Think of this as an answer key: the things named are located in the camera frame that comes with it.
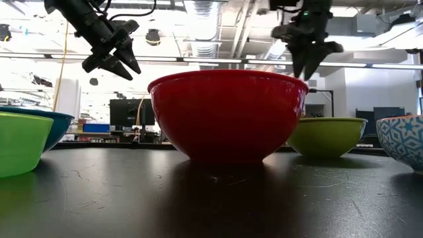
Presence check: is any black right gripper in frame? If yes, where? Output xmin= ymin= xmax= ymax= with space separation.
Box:
xmin=271 ymin=11 xmax=344 ymax=81

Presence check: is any large red bowl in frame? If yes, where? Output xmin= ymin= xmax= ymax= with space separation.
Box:
xmin=147 ymin=69 xmax=310 ymax=163

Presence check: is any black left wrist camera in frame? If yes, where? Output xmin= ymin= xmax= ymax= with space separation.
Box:
xmin=110 ymin=19 xmax=140 ymax=36

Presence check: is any teal bowl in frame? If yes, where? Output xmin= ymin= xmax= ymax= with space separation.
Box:
xmin=0 ymin=106 xmax=75 ymax=153

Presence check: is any black computer monitor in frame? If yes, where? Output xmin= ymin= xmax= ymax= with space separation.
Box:
xmin=109 ymin=98 xmax=156 ymax=127

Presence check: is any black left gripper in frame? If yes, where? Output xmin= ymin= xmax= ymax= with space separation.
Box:
xmin=81 ymin=30 xmax=142 ymax=81

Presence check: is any blue storage box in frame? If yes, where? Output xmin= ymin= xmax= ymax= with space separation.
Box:
xmin=83 ymin=123 xmax=110 ymax=134

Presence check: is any olive green bowl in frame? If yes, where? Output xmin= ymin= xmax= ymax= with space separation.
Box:
xmin=286 ymin=116 xmax=368 ymax=159

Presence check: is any yellow hanging cable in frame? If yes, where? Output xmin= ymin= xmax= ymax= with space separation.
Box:
xmin=52 ymin=21 xmax=69 ymax=112

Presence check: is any dark monitor pair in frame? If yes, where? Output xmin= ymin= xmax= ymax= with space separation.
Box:
xmin=356 ymin=106 xmax=406 ymax=137

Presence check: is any patterned bowl with orange inside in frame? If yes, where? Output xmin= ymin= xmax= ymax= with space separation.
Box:
xmin=375 ymin=114 xmax=423 ymax=175

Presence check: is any white pillar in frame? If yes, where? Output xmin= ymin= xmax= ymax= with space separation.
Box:
xmin=54 ymin=78 xmax=81 ymax=120

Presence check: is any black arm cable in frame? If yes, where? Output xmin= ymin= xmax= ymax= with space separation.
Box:
xmin=108 ymin=0 xmax=158 ymax=21

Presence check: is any thin yellow cable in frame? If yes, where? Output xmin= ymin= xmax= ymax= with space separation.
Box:
xmin=133 ymin=95 xmax=147 ymax=141

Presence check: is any black ceiling dome fixture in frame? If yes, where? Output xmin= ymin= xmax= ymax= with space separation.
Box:
xmin=145 ymin=28 xmax=162 ymax=46

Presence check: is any long ceiling light strip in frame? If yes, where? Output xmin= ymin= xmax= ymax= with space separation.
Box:
xmin=0 ymin=52 xmax=423 ymax=70

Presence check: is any black bent stand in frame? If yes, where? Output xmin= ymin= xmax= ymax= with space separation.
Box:
xmin=309 ymin=88 xmax=334 ymax=118

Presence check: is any bright green bowl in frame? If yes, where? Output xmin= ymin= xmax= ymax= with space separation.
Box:
xmin=0 ymin=111 xmax=54 ymax=179

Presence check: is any silver ceiling duct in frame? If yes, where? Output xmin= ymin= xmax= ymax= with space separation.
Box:
xmin=183 ymin=0 xmax=226 ymax=59

